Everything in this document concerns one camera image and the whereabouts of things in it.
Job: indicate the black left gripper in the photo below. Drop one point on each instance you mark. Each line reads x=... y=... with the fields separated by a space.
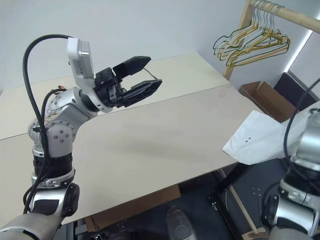
x=110 y=87

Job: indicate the white shorts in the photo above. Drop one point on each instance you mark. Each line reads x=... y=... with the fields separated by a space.
x=257 y=140

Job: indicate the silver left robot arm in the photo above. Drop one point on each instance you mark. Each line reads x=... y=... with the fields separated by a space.
x=60 y=135

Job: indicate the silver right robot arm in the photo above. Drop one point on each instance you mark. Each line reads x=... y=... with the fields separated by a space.
x=307 y=150

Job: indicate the open cardboard box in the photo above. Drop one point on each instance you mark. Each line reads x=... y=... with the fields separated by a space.
x=270 y=100

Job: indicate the black box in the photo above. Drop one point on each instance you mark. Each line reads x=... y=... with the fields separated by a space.
x=295 y=90

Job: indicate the white light strip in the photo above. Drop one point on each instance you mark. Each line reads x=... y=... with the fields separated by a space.
x=298 y=51

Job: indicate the wooden floor strut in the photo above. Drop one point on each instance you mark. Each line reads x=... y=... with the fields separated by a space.
x=243 y=210

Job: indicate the wooden clothes rack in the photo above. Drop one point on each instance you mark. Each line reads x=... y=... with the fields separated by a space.
x=300 y=16

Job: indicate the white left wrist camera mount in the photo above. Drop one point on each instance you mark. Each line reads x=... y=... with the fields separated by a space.
x=75 y=57

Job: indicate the black metal table frame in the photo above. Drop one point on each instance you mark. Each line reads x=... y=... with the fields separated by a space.
x=225 y=185

